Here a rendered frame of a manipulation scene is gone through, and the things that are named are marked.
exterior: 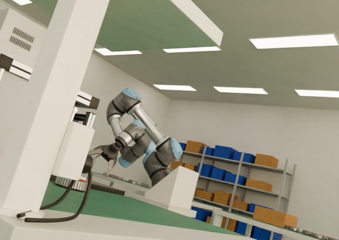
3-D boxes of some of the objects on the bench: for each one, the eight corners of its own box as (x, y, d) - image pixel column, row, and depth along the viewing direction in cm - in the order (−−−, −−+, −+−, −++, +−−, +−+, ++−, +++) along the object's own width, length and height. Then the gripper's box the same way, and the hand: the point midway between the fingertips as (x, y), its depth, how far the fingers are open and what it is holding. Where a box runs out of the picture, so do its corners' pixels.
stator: (92, 193, 126) (95, 183, 127) (73, 190, 116) (77, 179, 117) (67, 185, 130) (70, 175, 131) (47, 182, 120) (51, 171, 121)
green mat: (129, 197, 166) (129, 196, 166) (246, 236, 127) (246, 236, 127) (-102, 148, 97) (-102, 148, 97) (-2, 202, 58) (-1, 201, 58)
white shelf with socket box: (64, 196, 94) (115, 41, 103) (170, 238, 70) (223, 33, 79) (-82, 170, 68) (2, -34, 77) (7, 223, 45) (113, -80, 54)
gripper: (132, 157, 192) (107, 183, 182) (106, 132, 193) (79, 157, 184) (135, 152, 184) (109, 179, 175) (108, 126, 186) (80, 152, 176)
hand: (94, 166), depth 177 cm, fingers open, 14 cm apart
